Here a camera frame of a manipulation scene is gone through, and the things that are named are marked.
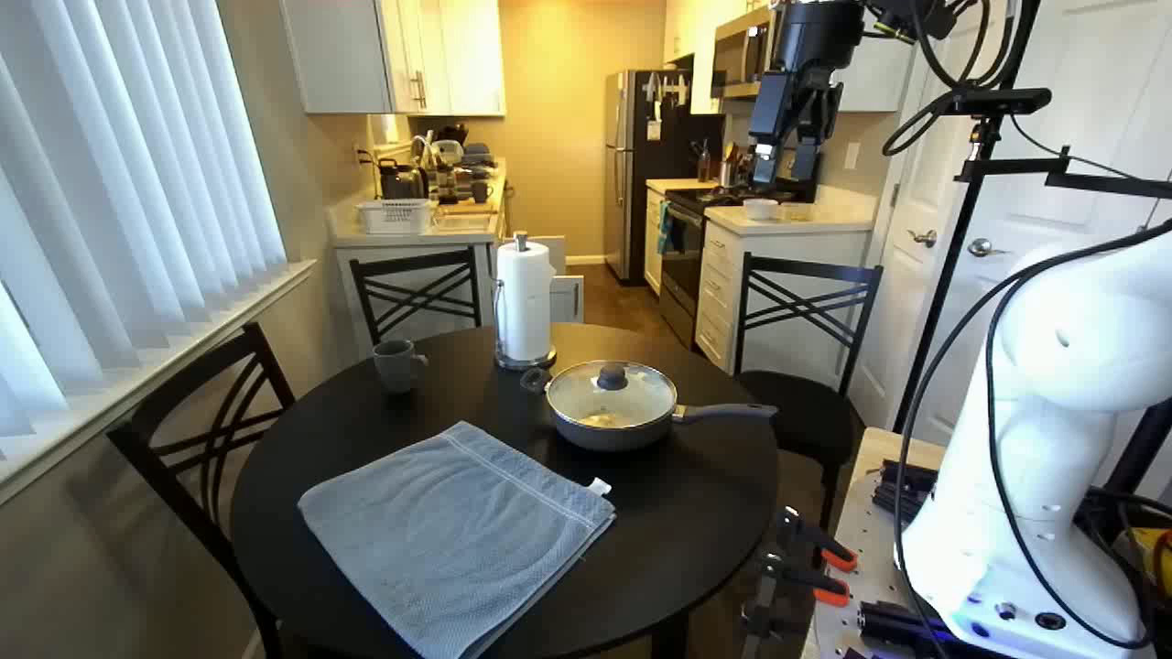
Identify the white robot mount board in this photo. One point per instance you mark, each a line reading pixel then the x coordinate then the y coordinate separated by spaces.
pixel 854 524

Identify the black camera tripod stand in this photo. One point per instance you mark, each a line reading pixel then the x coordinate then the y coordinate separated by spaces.
pixel 937 307

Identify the white paper towel roll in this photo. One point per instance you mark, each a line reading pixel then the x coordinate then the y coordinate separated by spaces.
pixel 526 300

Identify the steel microwave oven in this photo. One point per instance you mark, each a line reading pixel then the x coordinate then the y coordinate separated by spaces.
pixel 736 58

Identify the grey mug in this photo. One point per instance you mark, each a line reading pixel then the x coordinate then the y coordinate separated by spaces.
pixel 398 365

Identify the black kitchen stove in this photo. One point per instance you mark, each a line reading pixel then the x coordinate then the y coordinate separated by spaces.
pixel 684 261

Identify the blue folded towel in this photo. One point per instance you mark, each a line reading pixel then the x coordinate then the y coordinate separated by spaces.
pixel 451 535

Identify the black coffee maker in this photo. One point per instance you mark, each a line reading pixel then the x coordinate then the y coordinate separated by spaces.
pixel 401 181

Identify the black metal chair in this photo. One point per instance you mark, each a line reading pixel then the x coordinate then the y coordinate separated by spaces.
pixel 808 422
pixel 182 390
pixel 416 258

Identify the clear plastic container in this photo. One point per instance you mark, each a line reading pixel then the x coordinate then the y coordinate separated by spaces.
pixel 393 218

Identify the silver door knob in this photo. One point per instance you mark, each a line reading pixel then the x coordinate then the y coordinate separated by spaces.
pixel 923 239
pixel 979 246

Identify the white vertical window blinds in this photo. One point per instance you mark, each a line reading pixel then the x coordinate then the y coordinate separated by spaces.
pixel 121 158

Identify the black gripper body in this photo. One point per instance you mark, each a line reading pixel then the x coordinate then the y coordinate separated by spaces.
pixel 817 34

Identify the white kitchen counter cabinet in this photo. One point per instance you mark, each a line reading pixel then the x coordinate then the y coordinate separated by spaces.
pixel 346 295
pixel 719 295

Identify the black stereo camera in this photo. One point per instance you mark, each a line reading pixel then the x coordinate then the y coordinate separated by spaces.
pixel 995 99

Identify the dish rack with dishes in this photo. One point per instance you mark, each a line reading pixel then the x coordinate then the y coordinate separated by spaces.
pixel 462 170

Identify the grey frying pan white inside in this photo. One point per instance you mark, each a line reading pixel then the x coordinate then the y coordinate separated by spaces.
pixel 608 436

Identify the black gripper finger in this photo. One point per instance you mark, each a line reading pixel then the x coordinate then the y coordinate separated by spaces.
pixel 774 113
pixel 813 123

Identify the round glass pan lid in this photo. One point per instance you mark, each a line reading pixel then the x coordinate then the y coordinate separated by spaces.
pixel 635 397

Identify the white panel door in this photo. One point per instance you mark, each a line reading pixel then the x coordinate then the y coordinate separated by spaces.
pixel 897 331
pixel 1100 76

